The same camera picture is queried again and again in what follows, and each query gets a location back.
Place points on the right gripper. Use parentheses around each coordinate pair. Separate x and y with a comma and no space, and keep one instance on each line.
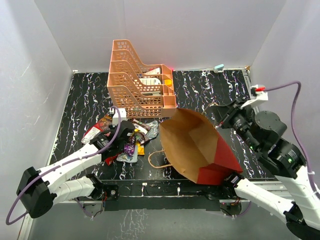
(222,114)

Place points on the red candy bag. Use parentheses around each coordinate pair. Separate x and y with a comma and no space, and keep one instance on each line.
(99,130)

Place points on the purple small candy packet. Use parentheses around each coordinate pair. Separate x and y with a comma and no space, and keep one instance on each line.
(129,149)

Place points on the yellow snack packet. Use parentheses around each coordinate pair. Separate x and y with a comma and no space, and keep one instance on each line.
(140,150)

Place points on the red brown paper bag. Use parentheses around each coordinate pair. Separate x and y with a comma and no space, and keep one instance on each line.
(195,149)

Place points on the yellow M&M candy packet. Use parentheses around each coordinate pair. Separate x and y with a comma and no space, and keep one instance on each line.
(132,139)

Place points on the silver foil snack packet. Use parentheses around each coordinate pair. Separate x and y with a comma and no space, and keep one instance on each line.
(154,129)

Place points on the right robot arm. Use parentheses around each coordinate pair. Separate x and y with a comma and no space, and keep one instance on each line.
(262,132)

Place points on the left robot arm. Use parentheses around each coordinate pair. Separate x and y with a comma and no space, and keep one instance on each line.
(40,189)

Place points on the peach plastic file organizer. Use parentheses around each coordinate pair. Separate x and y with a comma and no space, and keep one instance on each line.
(143,96)

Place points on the light blue eraser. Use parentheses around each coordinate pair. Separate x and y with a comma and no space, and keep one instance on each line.
(218,68)

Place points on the orange yellow round object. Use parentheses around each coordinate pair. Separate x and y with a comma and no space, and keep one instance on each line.
(168,82)

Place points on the white box in organizer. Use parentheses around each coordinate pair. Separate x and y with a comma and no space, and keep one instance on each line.
(155,71)

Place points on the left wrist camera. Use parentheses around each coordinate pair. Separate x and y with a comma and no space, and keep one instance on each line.
(118,115)

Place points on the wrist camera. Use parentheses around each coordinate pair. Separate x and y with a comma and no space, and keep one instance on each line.
(258,95)
(118,115)

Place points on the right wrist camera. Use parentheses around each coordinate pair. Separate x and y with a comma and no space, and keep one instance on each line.
(258,95)

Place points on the aluminium front rail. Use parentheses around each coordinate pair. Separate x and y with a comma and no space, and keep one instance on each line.
(167,194)

